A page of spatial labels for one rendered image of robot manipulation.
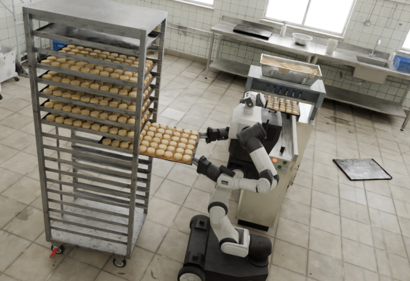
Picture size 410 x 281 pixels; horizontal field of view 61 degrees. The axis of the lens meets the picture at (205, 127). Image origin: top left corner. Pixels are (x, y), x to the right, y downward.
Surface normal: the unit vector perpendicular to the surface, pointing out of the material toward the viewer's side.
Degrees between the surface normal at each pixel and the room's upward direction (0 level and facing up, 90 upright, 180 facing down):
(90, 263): 0
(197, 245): 0
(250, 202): 90
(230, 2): 90
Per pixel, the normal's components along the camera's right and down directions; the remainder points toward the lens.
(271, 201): -0.19, 0.47
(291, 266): 0.15, -0.85
